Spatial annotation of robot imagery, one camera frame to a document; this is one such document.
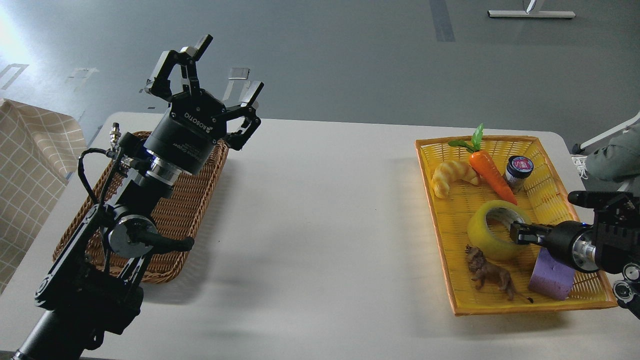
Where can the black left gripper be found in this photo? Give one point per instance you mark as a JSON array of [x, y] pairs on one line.
[[187, 133]]

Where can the brown toy lion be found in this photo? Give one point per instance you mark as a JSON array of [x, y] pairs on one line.
[[482, 269]]

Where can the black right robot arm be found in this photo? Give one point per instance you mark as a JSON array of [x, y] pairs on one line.
[[611, 244]]

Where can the yellow tape roll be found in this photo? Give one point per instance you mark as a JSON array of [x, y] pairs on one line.
[[493, 246]]

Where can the beige checkered cloth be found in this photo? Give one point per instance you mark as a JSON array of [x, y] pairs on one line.
[[39, 148]]

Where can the purple foam cube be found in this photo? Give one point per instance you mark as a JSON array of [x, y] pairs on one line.
[[550, 277]]

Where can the toy carrot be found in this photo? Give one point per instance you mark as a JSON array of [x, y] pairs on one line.
[[482, 162]]

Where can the brown wicker basket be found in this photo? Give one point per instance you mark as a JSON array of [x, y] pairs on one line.
[[177, 217]]

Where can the toy croissant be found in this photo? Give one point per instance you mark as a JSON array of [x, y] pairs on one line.
[[448, 172]]

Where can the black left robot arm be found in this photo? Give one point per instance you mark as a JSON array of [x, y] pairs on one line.
[[93, 287]]

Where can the white metal stand base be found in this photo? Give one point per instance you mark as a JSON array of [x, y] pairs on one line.
[[532, 9]]

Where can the yellow plastic basket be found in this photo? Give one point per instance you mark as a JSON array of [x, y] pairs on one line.
[[543, 199]]

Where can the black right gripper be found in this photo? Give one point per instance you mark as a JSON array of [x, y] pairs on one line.
[[569, 242]]

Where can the small dark jar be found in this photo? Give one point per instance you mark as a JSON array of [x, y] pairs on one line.
[[517, 169]]

